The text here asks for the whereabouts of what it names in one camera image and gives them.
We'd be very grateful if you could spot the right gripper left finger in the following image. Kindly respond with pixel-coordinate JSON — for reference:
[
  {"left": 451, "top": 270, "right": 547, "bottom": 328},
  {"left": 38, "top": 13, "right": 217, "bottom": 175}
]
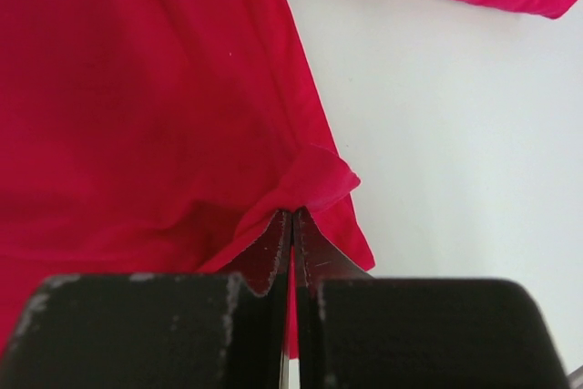
[{"left": 1, "top": 211, "right": 292, "bottom": 388}]

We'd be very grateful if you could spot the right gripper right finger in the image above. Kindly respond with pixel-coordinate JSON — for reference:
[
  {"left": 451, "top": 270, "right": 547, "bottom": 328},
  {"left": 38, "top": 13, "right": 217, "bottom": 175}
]
[{"left": 292, "top": 210, "right": 569, "bottom": 388}]

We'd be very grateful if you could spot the magenta t shirt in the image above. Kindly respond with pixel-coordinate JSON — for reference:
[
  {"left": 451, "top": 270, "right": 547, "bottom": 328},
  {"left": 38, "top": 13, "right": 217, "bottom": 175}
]
[{"left": 1, "top": 0, "right": 577, "bottom": 344}]

